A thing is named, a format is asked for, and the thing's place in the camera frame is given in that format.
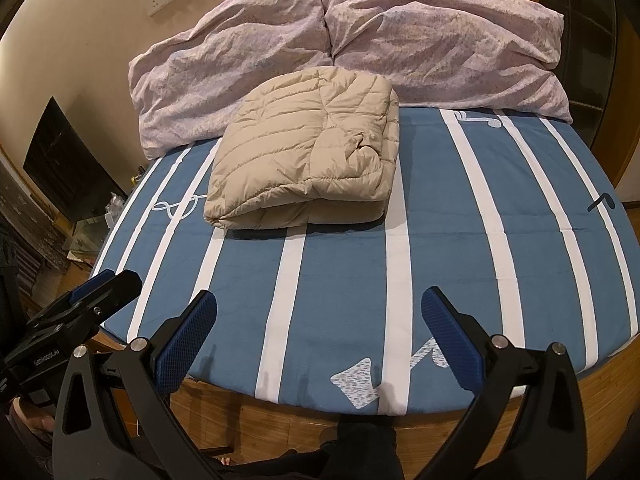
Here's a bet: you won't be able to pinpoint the person's dark trouser legs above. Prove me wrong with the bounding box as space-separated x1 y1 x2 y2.
294 419 407 480

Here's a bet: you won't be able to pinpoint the beige quilted puffer jacket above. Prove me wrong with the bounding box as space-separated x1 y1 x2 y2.
202 66 401 231

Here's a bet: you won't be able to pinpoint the floral pink duvet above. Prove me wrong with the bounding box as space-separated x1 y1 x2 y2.
127 0 574 162

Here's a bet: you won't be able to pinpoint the clear plastic packets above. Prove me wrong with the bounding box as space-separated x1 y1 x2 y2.
102 194 129 227

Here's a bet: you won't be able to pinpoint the glass side table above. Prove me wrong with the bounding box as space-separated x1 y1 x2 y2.
64 209 115 262

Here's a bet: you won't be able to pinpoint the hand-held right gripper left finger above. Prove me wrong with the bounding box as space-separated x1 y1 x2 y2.
52 289 236 480

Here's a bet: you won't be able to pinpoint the bed with blue striped sheet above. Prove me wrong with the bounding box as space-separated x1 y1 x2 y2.
92 105 640 417

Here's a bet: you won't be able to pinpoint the person's left hand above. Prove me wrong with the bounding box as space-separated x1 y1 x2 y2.
9 399 57 445

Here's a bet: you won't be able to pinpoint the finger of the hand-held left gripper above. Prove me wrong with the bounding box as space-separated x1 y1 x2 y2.
75 270 144 332
30 269 117 324

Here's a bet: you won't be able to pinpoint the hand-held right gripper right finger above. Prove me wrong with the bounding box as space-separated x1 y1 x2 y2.
421 286 587 480

